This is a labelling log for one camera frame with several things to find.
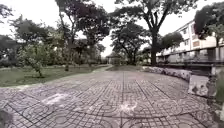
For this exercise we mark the dark leafy tree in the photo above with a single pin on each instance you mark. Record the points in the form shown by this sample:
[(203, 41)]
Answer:
[(208, 16)]

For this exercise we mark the pale multi-storey building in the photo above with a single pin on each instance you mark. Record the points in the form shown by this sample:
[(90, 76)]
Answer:
[(200, 40)]

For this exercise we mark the wood of green trees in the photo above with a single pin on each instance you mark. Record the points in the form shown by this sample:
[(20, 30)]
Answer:
[(33, 36)]

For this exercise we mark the low weathered stone wall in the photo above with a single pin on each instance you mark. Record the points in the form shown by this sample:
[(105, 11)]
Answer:
[(173, 72)]

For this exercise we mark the grey patterned tile path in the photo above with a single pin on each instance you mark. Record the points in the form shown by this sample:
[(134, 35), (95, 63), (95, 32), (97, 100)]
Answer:
[(110, 96)]

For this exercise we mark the large dark-trunk tree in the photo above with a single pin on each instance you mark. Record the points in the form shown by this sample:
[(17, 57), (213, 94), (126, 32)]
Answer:
[(153, 50)]

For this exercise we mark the green grass field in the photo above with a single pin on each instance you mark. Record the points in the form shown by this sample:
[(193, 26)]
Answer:
[(50, 75)]

